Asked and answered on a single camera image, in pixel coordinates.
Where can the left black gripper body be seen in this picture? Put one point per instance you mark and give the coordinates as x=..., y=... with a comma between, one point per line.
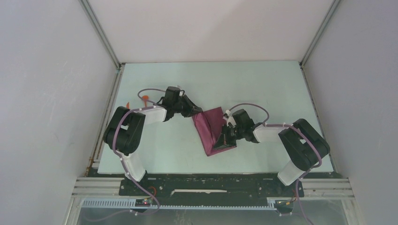
x=176, y=105

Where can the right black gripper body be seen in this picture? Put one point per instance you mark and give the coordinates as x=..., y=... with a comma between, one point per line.
x=236, y=132

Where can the maroon cloth napkin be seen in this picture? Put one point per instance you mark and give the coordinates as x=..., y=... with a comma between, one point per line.
x=209, y=127

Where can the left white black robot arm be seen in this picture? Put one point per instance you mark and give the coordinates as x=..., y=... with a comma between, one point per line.
x=124, y=131

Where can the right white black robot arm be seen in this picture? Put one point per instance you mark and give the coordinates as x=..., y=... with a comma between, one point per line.
x=303, y=144

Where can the orange plastic spoon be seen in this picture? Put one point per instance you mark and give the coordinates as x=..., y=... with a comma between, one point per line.
x=145, y=99

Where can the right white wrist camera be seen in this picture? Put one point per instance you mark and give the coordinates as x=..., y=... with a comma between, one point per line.
x=230, y=121

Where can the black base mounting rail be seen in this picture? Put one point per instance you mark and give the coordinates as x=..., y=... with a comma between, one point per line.
x=229, y=189

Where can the white cable duct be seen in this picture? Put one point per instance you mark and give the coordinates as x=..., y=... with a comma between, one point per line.
x=108, y=203

